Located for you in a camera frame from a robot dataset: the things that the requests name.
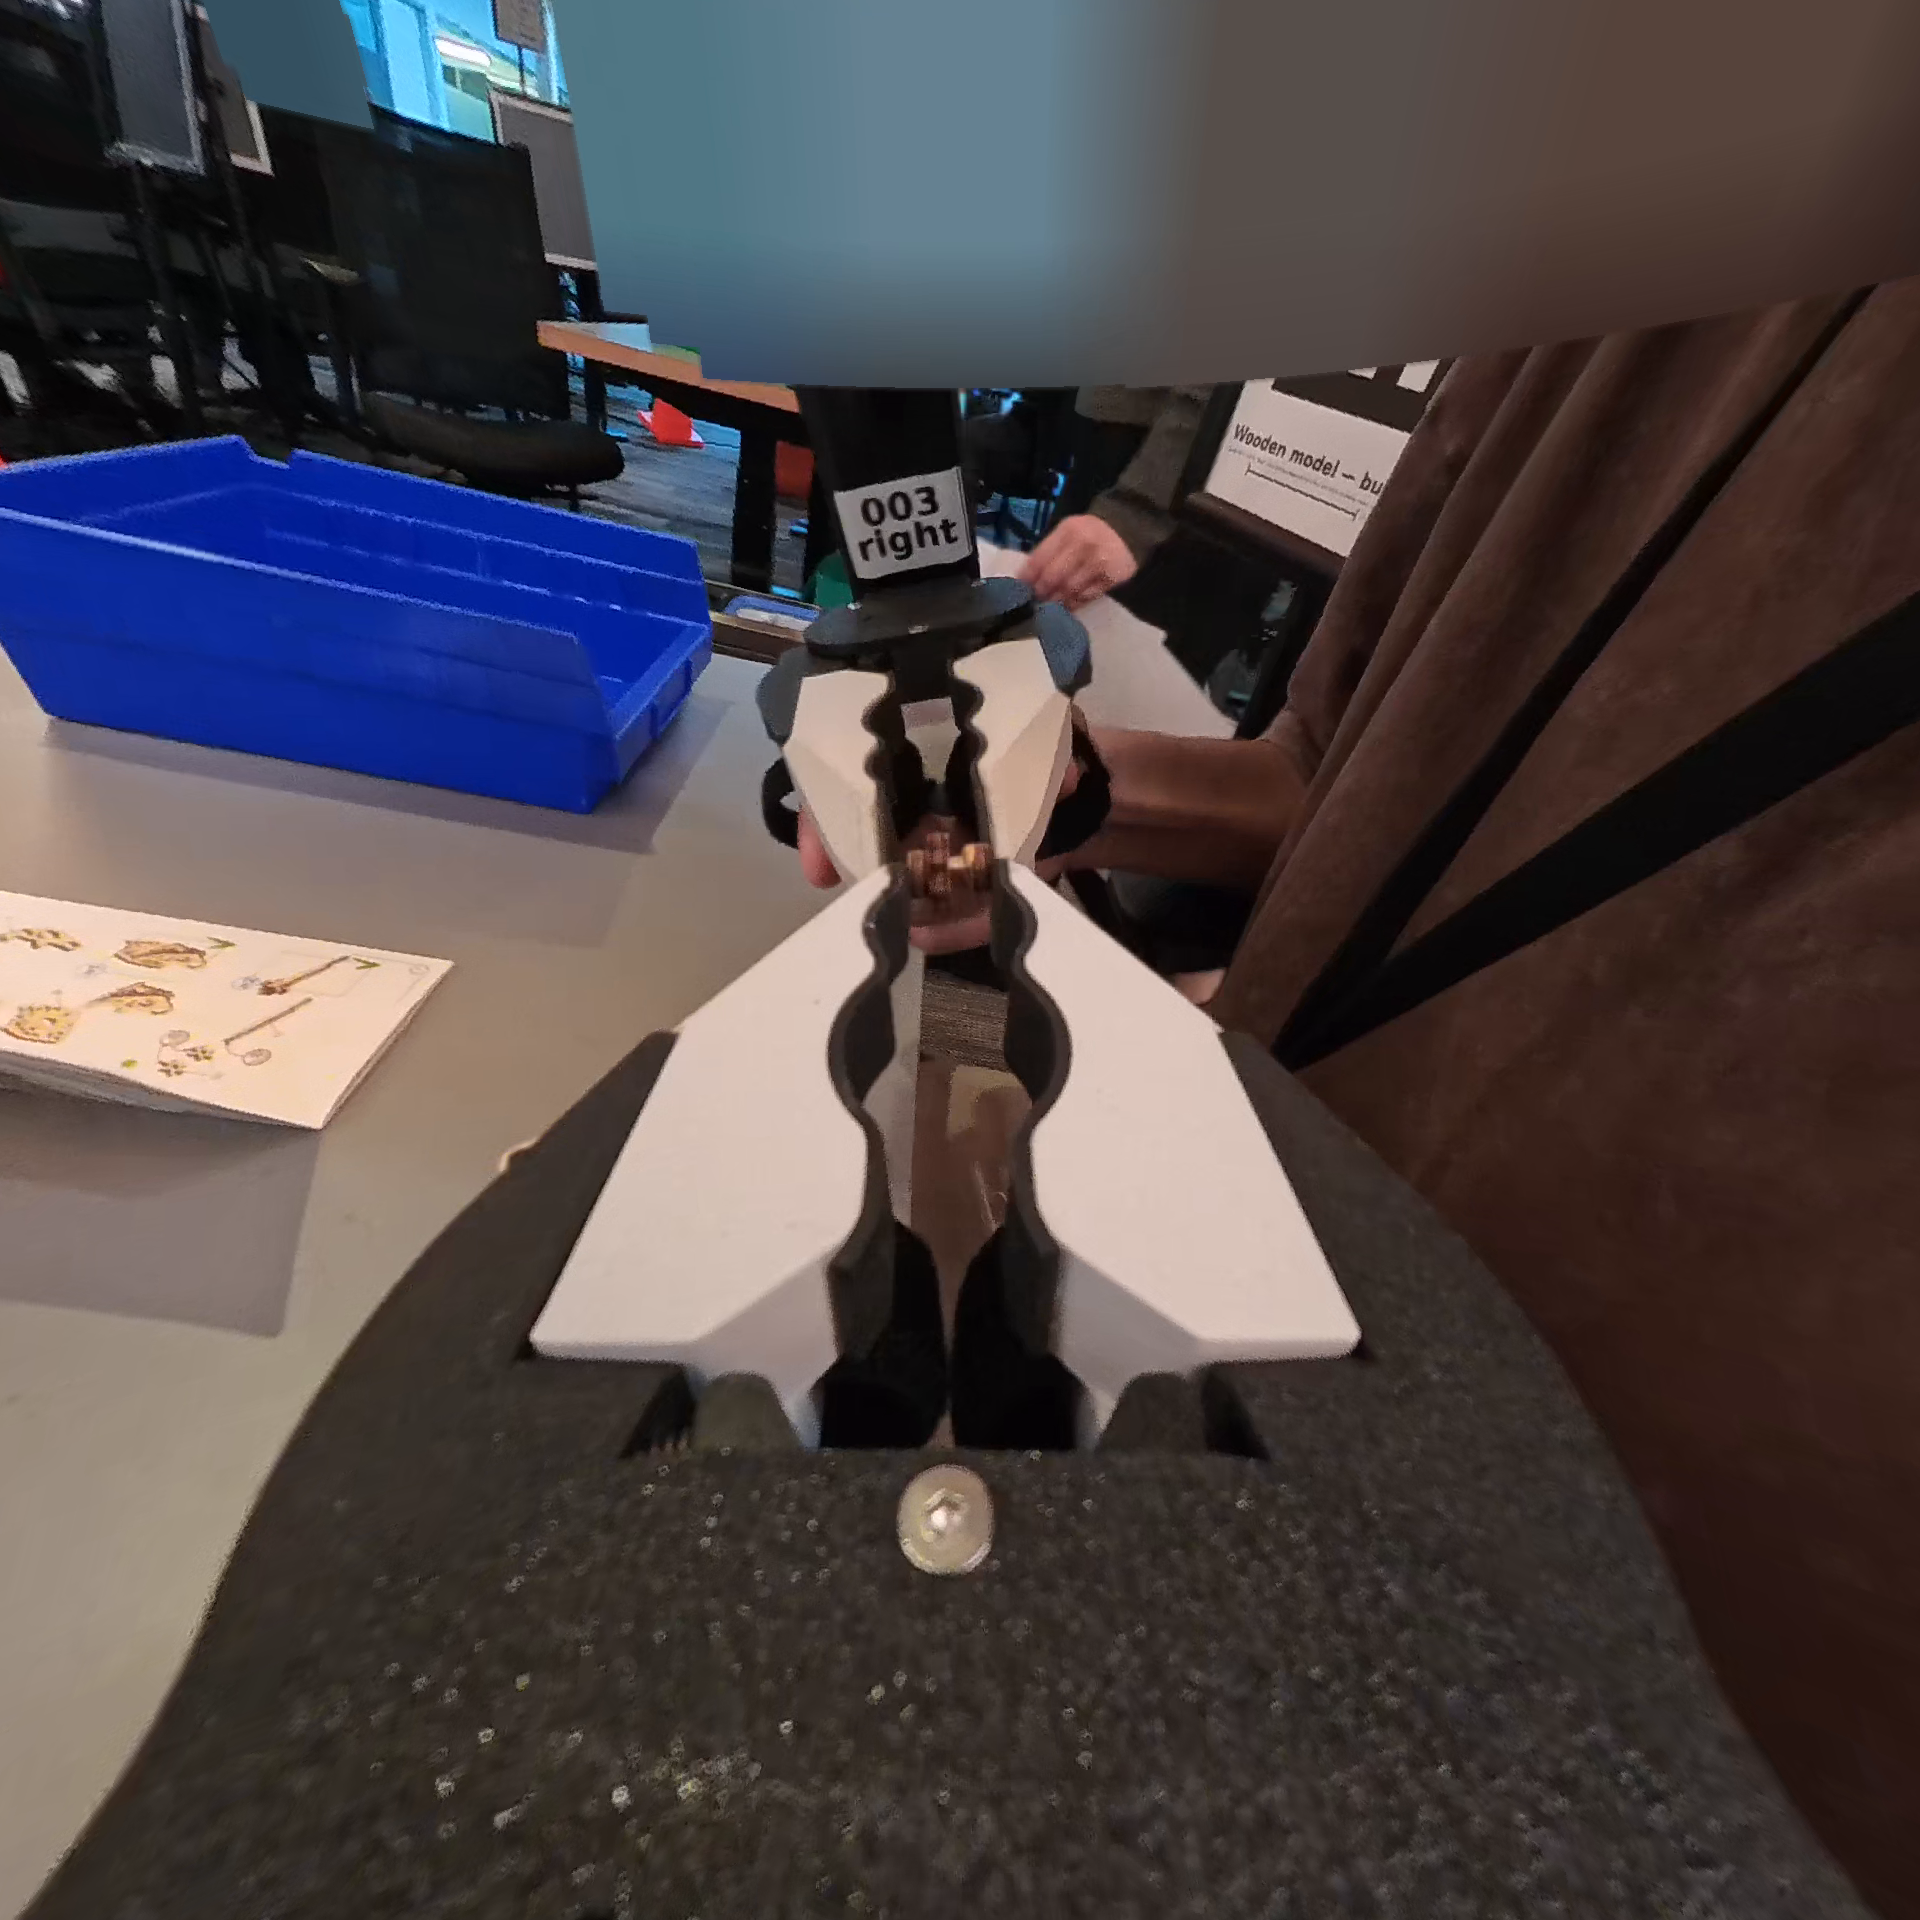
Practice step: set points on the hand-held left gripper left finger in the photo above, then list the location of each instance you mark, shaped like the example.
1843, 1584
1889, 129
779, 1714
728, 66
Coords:
705, 1200

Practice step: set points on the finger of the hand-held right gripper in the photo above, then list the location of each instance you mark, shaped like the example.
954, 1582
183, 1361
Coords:
832, 764
1026, 750

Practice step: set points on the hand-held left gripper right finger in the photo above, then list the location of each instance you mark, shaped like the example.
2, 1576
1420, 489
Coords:
1185, 1200

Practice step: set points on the small wooden model part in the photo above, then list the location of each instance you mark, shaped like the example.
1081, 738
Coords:
945, 869

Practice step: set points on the person's right forearm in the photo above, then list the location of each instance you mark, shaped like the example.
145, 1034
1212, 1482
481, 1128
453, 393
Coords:
1201, 804

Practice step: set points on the grey desk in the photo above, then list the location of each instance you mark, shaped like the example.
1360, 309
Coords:
523, 901

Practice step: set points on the person's right hand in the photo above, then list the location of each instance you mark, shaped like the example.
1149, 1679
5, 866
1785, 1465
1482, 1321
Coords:
818, 858

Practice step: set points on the orange cone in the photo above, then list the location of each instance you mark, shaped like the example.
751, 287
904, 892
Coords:
669, 425

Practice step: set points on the wooden top table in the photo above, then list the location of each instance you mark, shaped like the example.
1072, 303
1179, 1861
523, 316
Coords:
674, 376

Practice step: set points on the black framed sign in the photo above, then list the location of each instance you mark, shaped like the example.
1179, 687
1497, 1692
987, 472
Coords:
1305, 481

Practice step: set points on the black monitor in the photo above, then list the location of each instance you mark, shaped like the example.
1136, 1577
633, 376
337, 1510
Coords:
546, 182

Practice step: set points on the black office chair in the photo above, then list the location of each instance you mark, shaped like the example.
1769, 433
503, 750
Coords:
464, 300

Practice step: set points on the blue plastic bin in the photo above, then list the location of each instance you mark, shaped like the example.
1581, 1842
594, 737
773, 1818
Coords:
329, 630

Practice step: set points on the person's brown top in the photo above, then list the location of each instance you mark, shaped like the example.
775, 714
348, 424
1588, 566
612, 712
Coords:
1724, 1200

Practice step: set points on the printed instruction booklet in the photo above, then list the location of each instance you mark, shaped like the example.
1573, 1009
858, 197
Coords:
181, 1004

